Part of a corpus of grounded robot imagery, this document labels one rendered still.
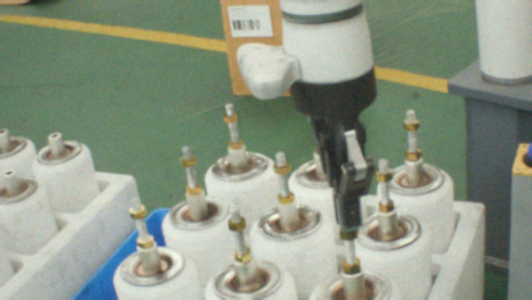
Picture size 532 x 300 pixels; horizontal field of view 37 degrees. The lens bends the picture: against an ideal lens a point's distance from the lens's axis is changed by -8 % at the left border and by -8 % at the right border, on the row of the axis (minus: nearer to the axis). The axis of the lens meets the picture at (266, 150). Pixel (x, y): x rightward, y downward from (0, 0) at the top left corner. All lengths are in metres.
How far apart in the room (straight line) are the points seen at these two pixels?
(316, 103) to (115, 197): 0.62
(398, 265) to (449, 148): 0.77
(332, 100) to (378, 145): 0.99
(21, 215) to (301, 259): 0.42
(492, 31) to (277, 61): 0.50
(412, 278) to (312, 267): 0.12
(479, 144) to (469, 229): 0.18
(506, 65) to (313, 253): 0.39
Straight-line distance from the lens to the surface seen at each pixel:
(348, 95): 0.71
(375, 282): 0.86
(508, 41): 1.14
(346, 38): 0.69
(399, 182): 1.03
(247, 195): 1.08
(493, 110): 1.17
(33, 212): 1.18
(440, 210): 1.02
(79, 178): 1.26
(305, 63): 0.70
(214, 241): 1.00
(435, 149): 1.66
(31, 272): 1.14
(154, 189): 1.66
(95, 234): 1.25
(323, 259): 0.97
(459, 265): 1.00
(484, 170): 1.22
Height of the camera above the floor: 0.76
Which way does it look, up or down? 26 degrees down
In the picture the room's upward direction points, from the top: 9 degrees counter-clockwise
